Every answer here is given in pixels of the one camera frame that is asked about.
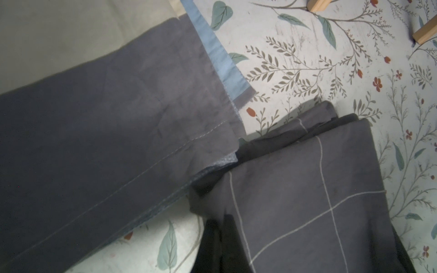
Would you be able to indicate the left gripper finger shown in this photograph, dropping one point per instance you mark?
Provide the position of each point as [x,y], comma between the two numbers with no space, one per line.
[221,250]

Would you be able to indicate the white board on easel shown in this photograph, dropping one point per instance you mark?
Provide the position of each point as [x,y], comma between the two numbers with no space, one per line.
[427,31]

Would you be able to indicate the floral table cloth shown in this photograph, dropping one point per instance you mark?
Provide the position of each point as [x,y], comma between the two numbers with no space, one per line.
[360,57]

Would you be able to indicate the beige and grey pillowcase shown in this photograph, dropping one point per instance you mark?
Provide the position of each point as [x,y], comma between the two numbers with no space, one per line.
[109,110]

